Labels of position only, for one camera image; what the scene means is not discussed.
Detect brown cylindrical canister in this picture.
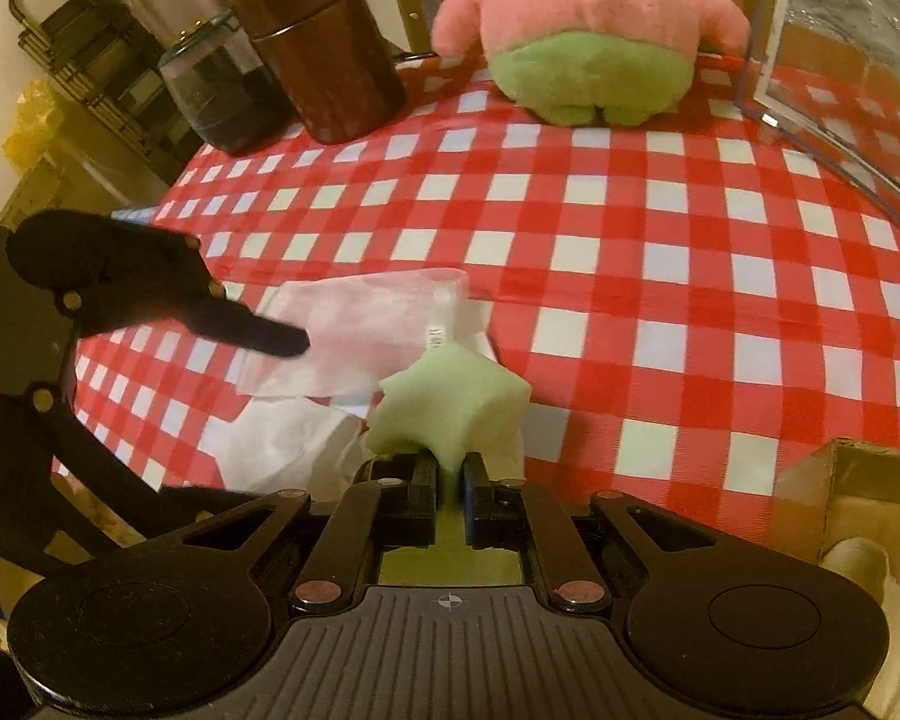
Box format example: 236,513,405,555
229,0,410,146

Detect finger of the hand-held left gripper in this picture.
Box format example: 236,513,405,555
56,232,310,361
0,384,271,577

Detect pale green cloth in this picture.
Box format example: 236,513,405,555
823,536,900,720

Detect black metal rack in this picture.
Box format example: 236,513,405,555
7,0,190,182

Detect yellow plastic bag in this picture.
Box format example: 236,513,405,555
2,81,62,167

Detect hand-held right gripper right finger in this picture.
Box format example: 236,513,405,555
461,452,713,610

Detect pink starfish plush toy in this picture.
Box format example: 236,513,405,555
431,0,752,128

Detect white cloth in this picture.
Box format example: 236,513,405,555
210,390,380,497

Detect light green cloth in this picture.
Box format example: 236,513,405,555
362,343,533,470

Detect glass jar with dark contents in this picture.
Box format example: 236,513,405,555
157,7,295,156

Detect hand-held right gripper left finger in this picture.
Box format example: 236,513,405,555
172,451,437,610

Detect brown cardboard box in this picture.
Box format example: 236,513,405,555
776,437,900,586

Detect clear acrylic picture frame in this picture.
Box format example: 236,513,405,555
735,0,900,250

